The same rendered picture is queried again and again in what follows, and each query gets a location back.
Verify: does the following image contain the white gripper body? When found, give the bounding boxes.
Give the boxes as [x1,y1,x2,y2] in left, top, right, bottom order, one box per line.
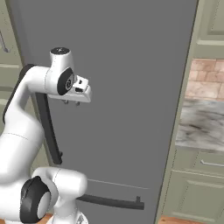
[47,85,94,104]

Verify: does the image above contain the grey fridge door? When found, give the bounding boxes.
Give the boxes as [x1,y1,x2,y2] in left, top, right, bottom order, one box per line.
[4,0,200,191]

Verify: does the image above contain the sage green fridge side panel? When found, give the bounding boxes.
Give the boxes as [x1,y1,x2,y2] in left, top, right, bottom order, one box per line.
[153,0,207,224]

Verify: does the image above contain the grey fridge freezer drawer front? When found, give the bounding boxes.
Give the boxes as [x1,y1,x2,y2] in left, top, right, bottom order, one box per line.
[74,178,165,224]

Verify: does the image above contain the sage green low cupboard door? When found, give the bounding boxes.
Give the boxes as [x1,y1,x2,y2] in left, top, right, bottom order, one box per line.
[0,64,25,123]

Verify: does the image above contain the sage green tall cupboard door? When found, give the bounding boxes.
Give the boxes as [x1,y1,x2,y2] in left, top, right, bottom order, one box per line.
[0,0,24,66]

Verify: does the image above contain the sage green drawer front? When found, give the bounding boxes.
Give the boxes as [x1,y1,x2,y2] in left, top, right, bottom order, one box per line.
[171,145,224,178]

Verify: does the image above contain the sage green base cupboard door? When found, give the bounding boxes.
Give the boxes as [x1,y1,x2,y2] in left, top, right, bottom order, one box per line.
[161,170,224,224]

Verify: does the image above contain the black vertical fridge door handle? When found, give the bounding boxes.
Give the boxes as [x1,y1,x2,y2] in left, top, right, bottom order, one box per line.
[34,92,64,166]

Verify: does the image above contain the silver tall cupboard handle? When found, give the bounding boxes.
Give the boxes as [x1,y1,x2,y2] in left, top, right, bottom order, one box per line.
[0,29,11,54]

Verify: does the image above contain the black horizontal freezer drawer handle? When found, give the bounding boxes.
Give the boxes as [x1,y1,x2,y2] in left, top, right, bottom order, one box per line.
[76,193,146,211]

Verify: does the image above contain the silver drawer handle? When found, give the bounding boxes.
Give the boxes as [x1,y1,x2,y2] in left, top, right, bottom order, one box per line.
[199,158,224,168]

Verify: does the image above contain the sage green wall cupboard door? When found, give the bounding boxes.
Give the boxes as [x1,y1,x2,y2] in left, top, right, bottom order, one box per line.
[193,0,224,60]

